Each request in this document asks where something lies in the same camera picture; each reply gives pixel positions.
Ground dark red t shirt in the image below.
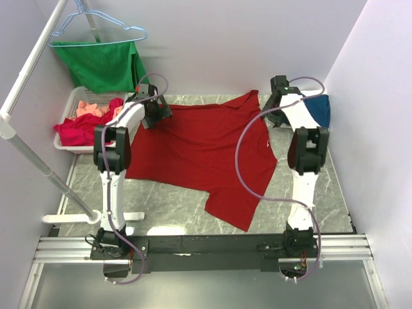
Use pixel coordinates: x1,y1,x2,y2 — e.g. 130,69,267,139
126,90,277,231

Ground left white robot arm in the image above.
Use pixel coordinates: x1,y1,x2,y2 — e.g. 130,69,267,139
93,93,172,259

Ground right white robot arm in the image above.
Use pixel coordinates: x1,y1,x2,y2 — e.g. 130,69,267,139
262,75,330,257

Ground folded white t shirt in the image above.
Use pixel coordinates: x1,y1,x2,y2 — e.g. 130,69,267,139
301,89,324,99

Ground folded blue t shirt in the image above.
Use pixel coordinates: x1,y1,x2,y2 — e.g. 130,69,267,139
279,94,332,129

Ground white laundry basket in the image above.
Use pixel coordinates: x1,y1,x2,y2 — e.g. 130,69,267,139
53,86,127,154

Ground green t shirt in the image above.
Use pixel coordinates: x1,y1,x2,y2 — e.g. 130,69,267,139
53,42,149,94

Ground peach pink garment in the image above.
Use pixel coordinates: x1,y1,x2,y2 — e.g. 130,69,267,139
76,100,124,120

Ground magenta t shirt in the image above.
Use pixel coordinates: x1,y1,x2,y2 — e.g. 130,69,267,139
54,98,124,146

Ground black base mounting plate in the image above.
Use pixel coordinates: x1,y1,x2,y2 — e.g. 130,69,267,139
88,230,321,279

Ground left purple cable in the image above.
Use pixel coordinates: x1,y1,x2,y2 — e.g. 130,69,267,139
101,73,169,286

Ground purple cable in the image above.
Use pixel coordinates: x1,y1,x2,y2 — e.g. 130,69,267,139
101,73,169,286
236,76,324,281

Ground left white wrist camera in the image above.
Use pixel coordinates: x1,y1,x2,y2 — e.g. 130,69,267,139
135,84,158,100

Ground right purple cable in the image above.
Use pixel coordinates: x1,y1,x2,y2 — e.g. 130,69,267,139
236,76,324,281

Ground light blue wire hanger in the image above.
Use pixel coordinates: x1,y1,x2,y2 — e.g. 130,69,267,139
50,1,148,47

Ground aluminium rail frame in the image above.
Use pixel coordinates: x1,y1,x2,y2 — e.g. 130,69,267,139
19,234,388,308

